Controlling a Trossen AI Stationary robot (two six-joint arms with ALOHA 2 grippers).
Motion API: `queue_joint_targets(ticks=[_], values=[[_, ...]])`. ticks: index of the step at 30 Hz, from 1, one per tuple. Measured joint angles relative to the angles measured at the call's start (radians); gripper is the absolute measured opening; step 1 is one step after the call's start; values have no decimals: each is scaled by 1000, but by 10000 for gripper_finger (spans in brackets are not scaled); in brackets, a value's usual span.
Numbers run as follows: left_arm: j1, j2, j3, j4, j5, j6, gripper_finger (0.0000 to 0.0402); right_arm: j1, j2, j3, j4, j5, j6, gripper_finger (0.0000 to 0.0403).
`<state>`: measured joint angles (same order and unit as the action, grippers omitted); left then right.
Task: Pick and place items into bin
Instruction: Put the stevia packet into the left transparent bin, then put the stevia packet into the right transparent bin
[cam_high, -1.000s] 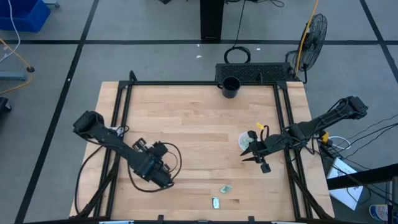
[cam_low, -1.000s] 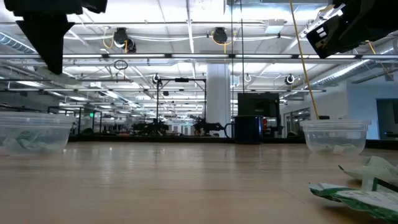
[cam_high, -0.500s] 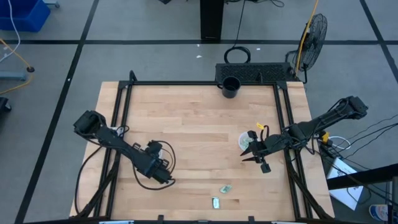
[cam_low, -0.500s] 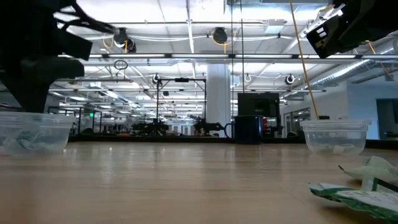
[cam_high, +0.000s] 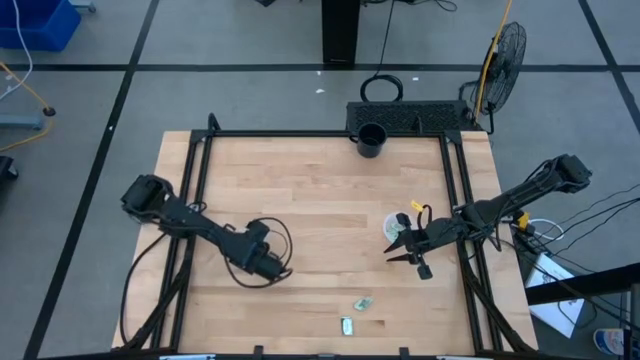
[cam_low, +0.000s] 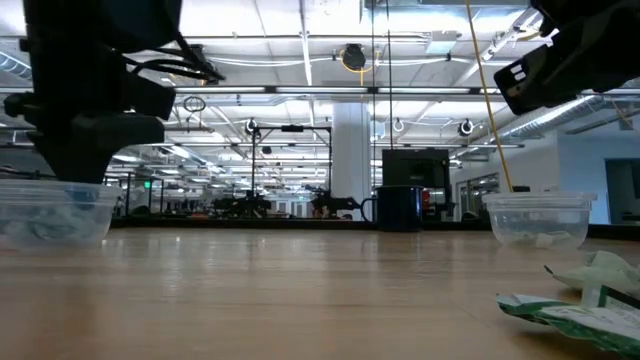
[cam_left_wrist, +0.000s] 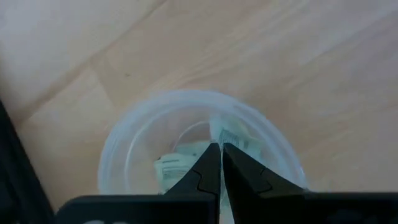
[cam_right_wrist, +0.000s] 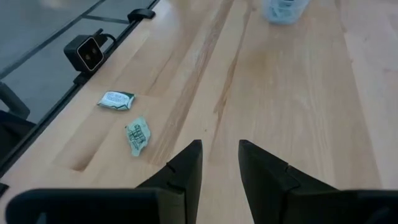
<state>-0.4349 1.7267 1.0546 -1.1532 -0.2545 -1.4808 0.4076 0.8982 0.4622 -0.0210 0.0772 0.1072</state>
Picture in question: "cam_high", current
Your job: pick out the clear plastic bowl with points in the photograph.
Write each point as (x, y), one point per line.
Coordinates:
(389, 225)

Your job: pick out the blue plastic bin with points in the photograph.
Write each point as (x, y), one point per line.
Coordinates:
(40, 25)

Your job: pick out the black upright post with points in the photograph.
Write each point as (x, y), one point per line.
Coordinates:
(340, 30)

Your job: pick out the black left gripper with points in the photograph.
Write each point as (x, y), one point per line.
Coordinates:
(255, 257)

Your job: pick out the blue white container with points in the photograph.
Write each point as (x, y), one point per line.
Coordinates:
(607, 342)

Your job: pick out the dark blue mug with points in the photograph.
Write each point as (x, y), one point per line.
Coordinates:
(371, 140)

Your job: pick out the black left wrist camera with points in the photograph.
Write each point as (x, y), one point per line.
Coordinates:
(257, 231)

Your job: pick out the black metal table frame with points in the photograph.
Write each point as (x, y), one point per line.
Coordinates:
(325, 133)

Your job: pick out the black table clamp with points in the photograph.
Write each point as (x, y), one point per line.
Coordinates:
(404, 352)
(258, 351)

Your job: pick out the white paper sheet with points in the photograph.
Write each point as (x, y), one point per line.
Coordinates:
(555, 310)

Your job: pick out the grey stand base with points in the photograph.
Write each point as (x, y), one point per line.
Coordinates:
(20, 121)

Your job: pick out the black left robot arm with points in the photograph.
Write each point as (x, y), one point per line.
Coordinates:
(185, 220)

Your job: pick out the black floor object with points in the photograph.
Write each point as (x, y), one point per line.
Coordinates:
(6, 167)

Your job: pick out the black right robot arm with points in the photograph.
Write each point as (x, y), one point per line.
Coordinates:
(520, 195)

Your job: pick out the black metal beam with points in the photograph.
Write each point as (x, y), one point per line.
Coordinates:
(590, 285)

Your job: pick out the green white snack packet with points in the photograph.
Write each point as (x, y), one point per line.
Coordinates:
(363, 304)
(395, 231)
(347, 326)

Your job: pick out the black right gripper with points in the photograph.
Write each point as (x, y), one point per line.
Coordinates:
(435, 235)

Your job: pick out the black floor fan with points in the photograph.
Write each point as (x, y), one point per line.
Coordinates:
(505, 65)

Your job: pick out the black floor disc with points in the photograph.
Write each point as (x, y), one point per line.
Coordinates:
(49, 111)

